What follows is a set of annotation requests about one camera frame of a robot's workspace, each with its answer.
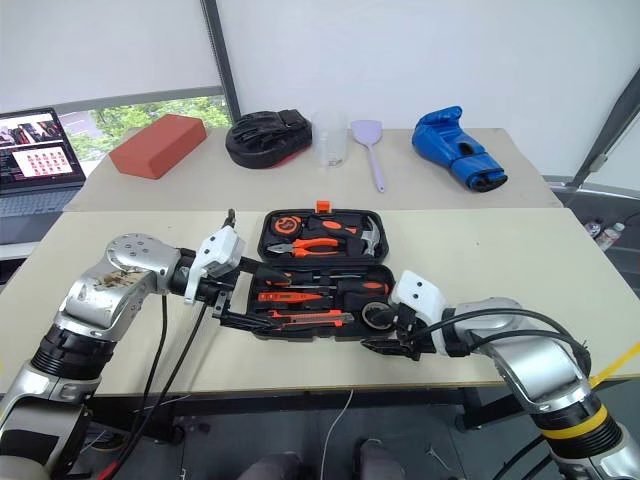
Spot purple silicone spatula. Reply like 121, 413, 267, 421
349, 118, 388, 194

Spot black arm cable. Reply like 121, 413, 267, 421
107, 293, 209, 480
412, 307, 592, 381

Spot silver claw hammer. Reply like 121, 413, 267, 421
343, 215, 385, 257

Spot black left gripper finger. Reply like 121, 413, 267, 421
234, 256, 292, 287
219, 311, 282, 334

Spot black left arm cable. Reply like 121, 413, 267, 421
107, 293, 209, 480

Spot small silver metal tool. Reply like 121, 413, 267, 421
424, 444, 451, 469

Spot orange voltage tester pen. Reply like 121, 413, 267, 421
257, 290, 325, 303

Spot black table frame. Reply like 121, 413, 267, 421
89, 377, 631, 444

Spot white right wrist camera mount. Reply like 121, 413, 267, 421
387, 269, 450, 357

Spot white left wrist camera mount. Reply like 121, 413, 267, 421
183, 224, 247, 306

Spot orange black tape measure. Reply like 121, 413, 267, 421
272, 215, 303, 236

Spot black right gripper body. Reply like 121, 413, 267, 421
394, 305, 434, 362

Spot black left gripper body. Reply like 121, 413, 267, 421
199, 261, 244, 322

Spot red cable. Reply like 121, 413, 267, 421
97, 457, 124, 480

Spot clear plastic measuring cup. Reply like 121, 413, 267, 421
311, 110, 348, 169

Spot grey diagonal metal post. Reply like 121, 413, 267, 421
572, 64, 640, 189

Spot black orange handled tool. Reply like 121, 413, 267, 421
303, 217, 360, 240

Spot dark shoe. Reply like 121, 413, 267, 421
89, 430, 124, 451

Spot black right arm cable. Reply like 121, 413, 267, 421
412, 307, 592, 381

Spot thin white cable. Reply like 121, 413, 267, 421
319, 387, 355, 480

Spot open laptop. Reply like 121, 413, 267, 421
0, 107, 87, 217

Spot black orange screwdriver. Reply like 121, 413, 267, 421
287, 278, 393, 299
257, 269, 344, 289

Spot dark rounded shape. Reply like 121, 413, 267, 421
244, 452, 304, 480
357, 438, 406, 480

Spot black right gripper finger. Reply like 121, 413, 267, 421
369, 301, 402, 327
360, 337, 421, 362

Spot orange handled pliers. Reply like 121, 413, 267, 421
266, 237, 342, 259

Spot black orange utility knife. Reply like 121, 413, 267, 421
266, 308, 357, 330

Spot red foam block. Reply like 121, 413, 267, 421
108, 113, 208, 180

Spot black tool case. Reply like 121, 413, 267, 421
247, 199, 401, 344

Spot black electrical tape roll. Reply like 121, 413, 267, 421
360, 299, 399, 332

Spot blue boxing glove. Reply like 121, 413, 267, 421
410, 105, 510, 194

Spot dark window pillar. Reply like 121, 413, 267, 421
199, 0, 245, 129

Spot black boxing focus pad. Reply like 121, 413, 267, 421
224, 108, 314, 170

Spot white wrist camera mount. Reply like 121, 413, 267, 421
387, 269, 450, 357
183, 224, 247, 306

